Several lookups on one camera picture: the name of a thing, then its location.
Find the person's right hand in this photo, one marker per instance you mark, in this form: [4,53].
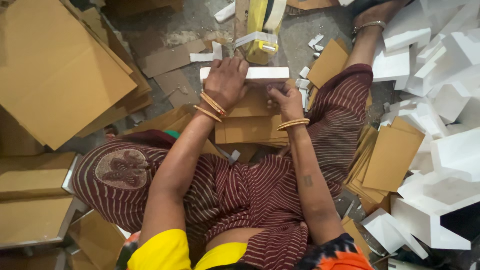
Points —
[288,105]

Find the person's left hand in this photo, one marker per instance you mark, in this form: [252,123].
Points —
[225,84]

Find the long white foam block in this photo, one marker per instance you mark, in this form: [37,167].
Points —
[266,73]

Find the gold bangle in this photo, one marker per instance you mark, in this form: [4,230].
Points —
[207,113]
[293,123]
[213,103]

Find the angled white foam scrap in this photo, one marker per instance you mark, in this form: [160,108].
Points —
[208,54]

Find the stack of small cardboard sheets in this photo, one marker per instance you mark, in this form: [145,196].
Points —
[249,127]

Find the grey-brown cardboard scrap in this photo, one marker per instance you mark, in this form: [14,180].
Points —
[168,58]
[176,88]

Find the single brown cardboard piece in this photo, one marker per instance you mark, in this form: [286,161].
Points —
[327,63]

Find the yellow tape dispenser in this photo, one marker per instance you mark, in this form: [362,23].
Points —
[260,37]

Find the small white foam bar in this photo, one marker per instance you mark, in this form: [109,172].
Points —
[225,12]

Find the roll of packing tape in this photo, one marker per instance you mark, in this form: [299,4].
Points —
[275,13]

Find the maroon striped garment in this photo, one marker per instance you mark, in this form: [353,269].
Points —
[240,195]

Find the pile of cardboard rectangles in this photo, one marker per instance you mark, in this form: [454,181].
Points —
[386,161]

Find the silver anklet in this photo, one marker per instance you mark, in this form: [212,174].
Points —
[369,25]

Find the person's bare foot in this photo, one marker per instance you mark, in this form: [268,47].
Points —
[375,13]

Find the heap of white foam pieces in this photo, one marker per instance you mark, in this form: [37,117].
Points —
[435,112]

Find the orange black patterned scarf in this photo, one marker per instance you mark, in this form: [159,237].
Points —
[333,255]

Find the stack of large cardboard sheets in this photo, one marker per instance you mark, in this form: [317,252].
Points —
[63,67]

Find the yellow top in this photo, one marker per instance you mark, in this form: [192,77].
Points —
[165,251]

